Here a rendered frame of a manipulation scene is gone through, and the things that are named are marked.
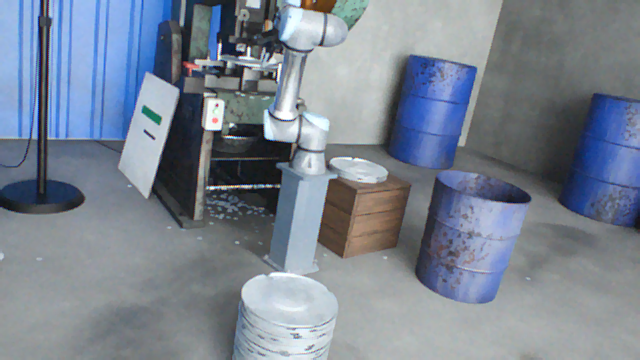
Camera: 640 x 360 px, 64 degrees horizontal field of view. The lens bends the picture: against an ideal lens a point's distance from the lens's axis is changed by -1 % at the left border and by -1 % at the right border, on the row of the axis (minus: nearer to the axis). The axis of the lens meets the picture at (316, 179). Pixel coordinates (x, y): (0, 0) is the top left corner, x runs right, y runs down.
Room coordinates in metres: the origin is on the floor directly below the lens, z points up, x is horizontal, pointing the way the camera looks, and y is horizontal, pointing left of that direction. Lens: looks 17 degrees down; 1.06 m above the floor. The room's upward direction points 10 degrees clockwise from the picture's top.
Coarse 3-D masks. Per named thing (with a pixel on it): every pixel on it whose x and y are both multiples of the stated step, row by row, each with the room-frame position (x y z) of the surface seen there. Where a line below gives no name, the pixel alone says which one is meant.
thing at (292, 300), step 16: (256, 288) 1.39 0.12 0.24; (272, 288) 1.41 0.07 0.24; (288, 288) 1.42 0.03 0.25; (304, 288) 1.45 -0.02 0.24; (320, 288) 1.47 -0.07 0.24; (256, 304) 1.31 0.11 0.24; (272, 304) 1.32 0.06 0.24; (288, 304) 1.33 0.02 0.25; (304, 304) 1.34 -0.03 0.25; (320, 304) 1.37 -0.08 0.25; (336, 304) 1.38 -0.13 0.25; (272, 320) 1.24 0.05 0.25; (288, 320) 1.26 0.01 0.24; (304, 320) 1.27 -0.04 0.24; (320, 320) 1.29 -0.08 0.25
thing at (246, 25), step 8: (248, 0) 2.59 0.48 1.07; (256, 0) 2.61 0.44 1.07; (264, 0) 2.64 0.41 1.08; (248, 8) 2.59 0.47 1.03; (256, 8) 2.61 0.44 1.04; (264, 8) 2.64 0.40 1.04; (232, 16) 2.60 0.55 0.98; (240, 16) 2.56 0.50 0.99; (248, 16) 2.58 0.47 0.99; (256, 16) 2.62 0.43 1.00; (264, 16) 2.65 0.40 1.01; (232, 24) 2.59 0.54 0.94; (240, 24) 2.57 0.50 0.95; (248, 24) 2.56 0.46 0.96; (256, 24) 2.59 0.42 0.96; (224, 32) 2.66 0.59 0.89; (232, 32) 2.58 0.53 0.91; (240, 32) 2.57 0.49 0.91; (248, 32) 2.57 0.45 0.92; (256, 32) 2.59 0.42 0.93
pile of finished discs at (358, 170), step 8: (336, 160) 2.55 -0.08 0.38; (344, 160) 2.58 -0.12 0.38; (352, 160) 2.63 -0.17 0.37; (360, 160) 2.63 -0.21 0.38; (336, 168) 2.41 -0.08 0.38; (344, 168) 2.43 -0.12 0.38; (352, 168) 2.44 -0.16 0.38; (360, 168) 2.46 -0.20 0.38; (368, 168) 2.49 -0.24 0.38; (376, 168) 2.54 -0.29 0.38; (384, 168) 2.54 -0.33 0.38; (344, 176) 2.37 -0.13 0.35; (352, 176) 2.35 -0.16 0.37; (360, 176) 2.35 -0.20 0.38; (368, 176) 2.35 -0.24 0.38; (376, 176) 2.39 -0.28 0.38; (384, 176) 2.42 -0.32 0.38
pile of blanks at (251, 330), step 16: (240, 304) 1.35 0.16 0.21; (240, 320) 1.31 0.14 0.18; (256, 320) 1.25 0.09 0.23; (240, 336) 1.30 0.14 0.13; (256, 336) 1.25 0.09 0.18; (272, 336) 1.23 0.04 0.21; (288, 336) 1.23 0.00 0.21; (304, 336) 1.24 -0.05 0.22; (320, 336) 1.27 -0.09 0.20; (240, 352) 1.28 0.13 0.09; (256, 352) 1.24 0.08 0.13; (272, 352) 1.23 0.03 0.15; (288, 352) 1.23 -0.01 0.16; (304, 352) 1.24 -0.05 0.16; (320, 352) 1.28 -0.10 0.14
